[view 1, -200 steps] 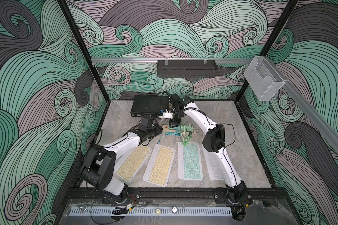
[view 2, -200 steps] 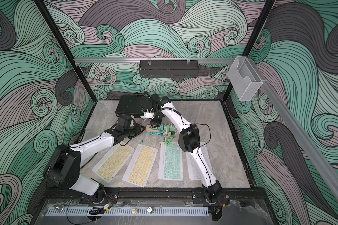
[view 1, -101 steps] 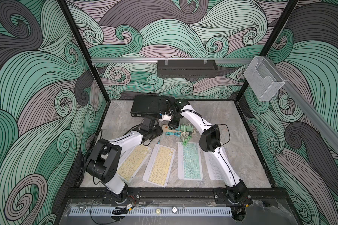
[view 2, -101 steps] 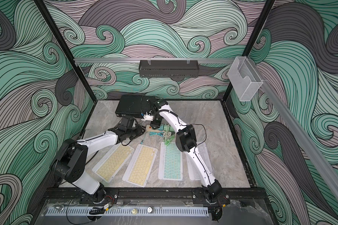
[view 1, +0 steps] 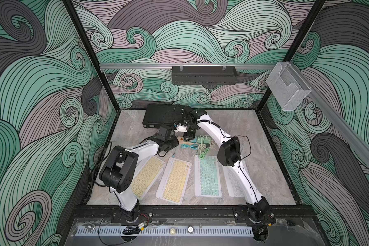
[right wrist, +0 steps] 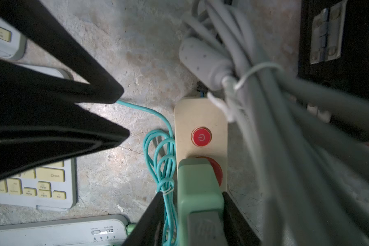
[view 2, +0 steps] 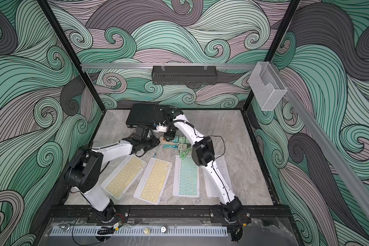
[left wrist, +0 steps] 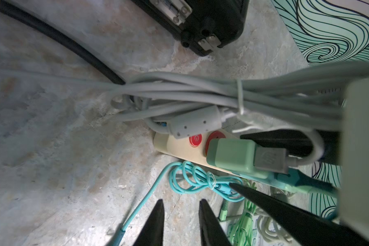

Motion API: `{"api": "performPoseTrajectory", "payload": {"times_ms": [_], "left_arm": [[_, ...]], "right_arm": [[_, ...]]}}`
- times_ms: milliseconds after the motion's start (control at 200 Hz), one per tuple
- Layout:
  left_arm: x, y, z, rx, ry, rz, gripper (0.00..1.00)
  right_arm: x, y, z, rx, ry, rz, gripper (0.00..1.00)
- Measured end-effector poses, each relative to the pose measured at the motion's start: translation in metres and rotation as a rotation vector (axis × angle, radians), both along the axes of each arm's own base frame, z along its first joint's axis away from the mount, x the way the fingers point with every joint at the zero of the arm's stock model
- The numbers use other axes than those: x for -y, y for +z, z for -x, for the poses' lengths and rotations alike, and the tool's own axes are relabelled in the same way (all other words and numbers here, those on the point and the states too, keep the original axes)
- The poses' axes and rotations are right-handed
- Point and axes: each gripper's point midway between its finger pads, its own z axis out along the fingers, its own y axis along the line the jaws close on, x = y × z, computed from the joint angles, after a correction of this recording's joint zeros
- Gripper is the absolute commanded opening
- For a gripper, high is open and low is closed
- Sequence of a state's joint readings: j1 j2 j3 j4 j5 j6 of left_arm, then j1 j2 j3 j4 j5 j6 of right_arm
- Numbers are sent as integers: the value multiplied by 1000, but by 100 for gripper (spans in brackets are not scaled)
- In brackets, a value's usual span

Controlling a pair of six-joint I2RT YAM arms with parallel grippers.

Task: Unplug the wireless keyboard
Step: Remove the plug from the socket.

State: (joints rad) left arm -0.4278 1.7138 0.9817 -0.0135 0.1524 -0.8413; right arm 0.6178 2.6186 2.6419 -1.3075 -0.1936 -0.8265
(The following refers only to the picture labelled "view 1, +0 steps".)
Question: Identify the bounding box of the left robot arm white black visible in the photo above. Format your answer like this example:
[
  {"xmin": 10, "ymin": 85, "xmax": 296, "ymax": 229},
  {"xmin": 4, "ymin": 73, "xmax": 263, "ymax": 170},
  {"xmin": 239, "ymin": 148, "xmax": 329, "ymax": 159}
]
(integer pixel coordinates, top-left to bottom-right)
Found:
[{"xmin": 99, "ymin": 125, "xmax": 179, "ymax": 212}]

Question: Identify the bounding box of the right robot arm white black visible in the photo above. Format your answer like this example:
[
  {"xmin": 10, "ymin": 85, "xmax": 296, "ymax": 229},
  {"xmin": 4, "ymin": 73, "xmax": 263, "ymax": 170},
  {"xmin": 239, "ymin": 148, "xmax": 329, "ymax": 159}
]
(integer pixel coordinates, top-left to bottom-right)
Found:
[{"xmin": 172, "ymin": 105, "xmax": 275, "ymax": 224}]

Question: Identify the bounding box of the black wall shelf tray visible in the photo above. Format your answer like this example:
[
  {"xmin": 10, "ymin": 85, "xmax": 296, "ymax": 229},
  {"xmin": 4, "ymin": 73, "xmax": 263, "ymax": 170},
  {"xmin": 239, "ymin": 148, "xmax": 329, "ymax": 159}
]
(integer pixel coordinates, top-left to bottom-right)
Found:
[{"xmin": 171, "ymin": 65, "xmax": 238, "ymax": 88}]

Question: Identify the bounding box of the white slotted cable duct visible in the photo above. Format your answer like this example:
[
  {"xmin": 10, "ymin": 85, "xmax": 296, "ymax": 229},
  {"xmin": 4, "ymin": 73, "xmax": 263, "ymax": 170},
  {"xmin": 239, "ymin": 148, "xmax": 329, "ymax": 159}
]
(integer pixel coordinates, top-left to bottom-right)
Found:
[{"xmin": 75, "ymin": 225, "xmax": 254, "ymax": 237}]

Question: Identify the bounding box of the black computer box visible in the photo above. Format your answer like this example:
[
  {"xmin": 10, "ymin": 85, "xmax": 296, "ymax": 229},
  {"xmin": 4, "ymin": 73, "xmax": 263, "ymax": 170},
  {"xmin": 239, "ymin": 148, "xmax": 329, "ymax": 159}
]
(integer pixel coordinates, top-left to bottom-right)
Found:
[{"xmin": 142, "ymin": 104, "xmax": 180, "ymax": 129}]

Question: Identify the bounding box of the green wireless keyboard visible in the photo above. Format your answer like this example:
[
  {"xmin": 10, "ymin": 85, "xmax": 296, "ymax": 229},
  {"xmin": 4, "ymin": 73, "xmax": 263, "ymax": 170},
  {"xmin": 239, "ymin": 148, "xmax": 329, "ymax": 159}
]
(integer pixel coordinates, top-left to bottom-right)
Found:
[{"xmin": 194, "ymin": 155, "xmax": 221, "ymax": 198}]

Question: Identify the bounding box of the white wireless keyboard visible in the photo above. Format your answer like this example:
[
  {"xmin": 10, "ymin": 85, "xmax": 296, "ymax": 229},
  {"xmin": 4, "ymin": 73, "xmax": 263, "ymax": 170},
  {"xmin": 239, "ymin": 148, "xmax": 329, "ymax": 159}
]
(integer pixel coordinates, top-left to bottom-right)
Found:
[{"xmin": 222, "ymin": 167, "xmax": 245, "ymax": 197}]

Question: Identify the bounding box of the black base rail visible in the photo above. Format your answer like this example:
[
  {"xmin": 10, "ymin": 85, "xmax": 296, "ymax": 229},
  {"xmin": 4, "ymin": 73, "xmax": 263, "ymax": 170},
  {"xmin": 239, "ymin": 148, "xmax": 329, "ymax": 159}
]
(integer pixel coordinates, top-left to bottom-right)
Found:
[{"xmin": 70, "ymin": 205, "xmax": 315, "ymax": 224}]

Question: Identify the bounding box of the black power cable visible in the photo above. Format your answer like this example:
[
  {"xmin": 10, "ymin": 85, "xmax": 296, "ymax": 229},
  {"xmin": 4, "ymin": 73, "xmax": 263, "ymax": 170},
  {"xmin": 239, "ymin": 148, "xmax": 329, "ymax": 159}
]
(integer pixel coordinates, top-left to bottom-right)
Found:
[{"xmin": 91, "ymin": 141, "xmax": 113, "ymax": 188}]

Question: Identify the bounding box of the clear acrylic wall holder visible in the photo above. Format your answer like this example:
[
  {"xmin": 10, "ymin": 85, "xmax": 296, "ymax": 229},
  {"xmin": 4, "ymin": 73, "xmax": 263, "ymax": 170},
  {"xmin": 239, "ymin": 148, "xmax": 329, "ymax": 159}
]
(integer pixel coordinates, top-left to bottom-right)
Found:
[{"xmin": 266, "ymin": 61, "xmax": 311, "ymax": 111}]

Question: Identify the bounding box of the aluminium wall rail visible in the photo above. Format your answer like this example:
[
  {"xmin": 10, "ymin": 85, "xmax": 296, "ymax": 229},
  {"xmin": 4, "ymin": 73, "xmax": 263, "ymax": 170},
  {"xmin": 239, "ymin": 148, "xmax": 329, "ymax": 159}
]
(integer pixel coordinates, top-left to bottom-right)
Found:
[{"xmin": 99, "ymin": 63, "xmax": 277, "ymax": 70}]

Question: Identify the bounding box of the teal charging cable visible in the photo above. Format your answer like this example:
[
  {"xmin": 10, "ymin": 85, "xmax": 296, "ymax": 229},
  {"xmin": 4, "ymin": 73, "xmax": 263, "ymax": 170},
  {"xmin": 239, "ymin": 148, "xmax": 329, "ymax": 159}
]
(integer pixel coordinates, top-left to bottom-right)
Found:
[{"xmin": 172, "ymin": 143, "xmax": 199, "ymax": 158}]

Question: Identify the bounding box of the yellow wireless keyboard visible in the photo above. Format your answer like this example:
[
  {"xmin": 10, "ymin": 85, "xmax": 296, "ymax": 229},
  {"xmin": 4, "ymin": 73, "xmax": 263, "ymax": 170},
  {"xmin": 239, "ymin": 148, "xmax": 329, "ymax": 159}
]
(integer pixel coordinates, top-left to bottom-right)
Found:
[
  {"xmin": 156, "ymin": 157, "xmax": 192, "ymax": 205},
  {"xmin": 131, "ymin": 156, "xmax": 166, "ymax": 200}
]

